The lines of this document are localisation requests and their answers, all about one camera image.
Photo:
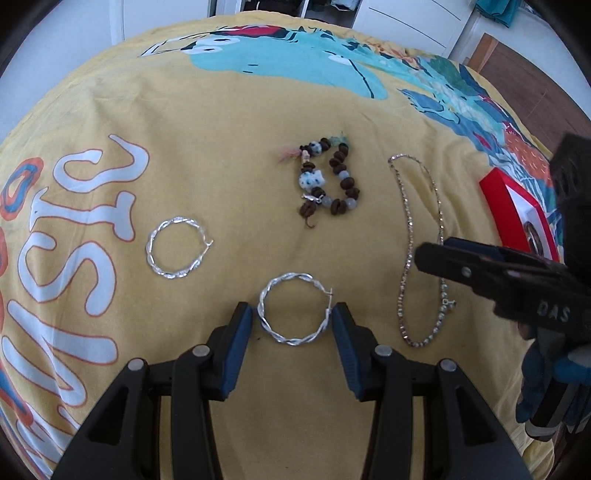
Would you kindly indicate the dark brown bangle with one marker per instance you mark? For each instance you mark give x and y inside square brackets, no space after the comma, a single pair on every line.
[529,229]

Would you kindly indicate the white wardrobe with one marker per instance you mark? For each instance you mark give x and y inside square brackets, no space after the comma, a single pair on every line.
[415,27]

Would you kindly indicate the yellow dinosaur printed blanket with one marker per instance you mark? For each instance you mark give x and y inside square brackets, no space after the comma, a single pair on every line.
[231,184]

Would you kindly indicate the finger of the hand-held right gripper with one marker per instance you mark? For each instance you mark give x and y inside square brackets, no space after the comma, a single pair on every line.
[489,248]
[461,270]

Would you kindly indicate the teal curtain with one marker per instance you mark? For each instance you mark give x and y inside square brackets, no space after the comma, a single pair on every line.
[498,9]

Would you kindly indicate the twisted silver hoop earring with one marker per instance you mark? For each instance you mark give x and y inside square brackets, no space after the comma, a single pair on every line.
[262,314]
[148,249]

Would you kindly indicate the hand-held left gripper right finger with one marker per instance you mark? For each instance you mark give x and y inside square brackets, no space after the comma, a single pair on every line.
[348,355]

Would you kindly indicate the red cardboard box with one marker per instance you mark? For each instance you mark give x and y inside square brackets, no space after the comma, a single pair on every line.
[496,198]

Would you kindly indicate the white door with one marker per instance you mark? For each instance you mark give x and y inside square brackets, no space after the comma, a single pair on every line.
[161,14]

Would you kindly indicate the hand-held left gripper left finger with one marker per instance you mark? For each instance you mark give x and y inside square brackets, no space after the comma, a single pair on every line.
[238,350]

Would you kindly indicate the wooden headboard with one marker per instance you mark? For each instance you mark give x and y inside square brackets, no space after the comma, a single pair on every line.
[531,83]

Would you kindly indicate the person's right hand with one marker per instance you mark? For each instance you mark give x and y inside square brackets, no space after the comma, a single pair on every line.
[528,383]

